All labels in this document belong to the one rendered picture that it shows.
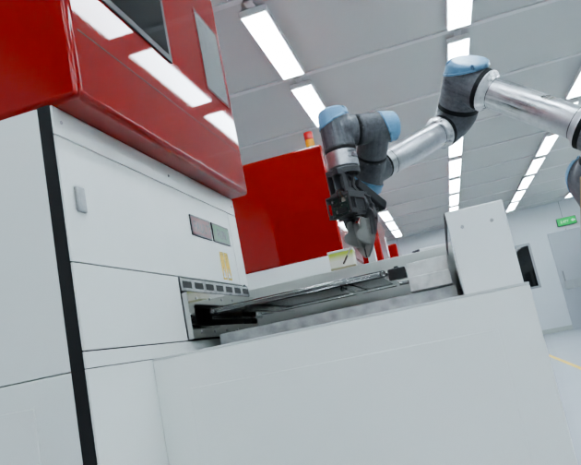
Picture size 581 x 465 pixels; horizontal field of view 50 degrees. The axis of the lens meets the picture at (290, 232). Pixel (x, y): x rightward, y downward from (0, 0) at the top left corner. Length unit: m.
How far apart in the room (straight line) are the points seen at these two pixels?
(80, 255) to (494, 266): 0.65
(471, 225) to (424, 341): 0.21
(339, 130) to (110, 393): 0.81
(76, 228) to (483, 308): 0.63
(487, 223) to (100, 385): 0.65
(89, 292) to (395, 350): 0.47
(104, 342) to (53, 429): 0.14
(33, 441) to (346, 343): 0.48
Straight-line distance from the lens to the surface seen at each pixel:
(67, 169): 1.01
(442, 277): 1.23
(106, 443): 0.96
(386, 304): 1.27
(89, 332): 0.96
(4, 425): 1.02
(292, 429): 1.03
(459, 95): 1.80
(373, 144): 1.53
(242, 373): 1.05
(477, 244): 1.06
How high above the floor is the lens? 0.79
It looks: 10 degrees up
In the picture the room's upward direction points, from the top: 11 degrees counter-clockwise
